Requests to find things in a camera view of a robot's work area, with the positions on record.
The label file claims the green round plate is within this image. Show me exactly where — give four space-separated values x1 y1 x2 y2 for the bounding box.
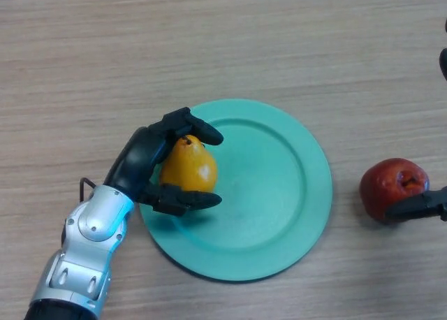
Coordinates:
138 99 333 282

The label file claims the red apple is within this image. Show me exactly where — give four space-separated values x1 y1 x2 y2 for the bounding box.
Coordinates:
359 158 430 223

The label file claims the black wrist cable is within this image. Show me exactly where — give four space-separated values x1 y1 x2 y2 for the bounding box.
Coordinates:
79 177 97 204

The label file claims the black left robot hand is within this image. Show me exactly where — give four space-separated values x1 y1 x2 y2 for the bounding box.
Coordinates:
103 106 224 217

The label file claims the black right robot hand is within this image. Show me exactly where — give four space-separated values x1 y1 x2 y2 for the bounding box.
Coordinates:
386 17 447 223

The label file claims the yellow pear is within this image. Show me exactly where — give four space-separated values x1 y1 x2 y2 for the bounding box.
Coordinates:
159 134 218 193

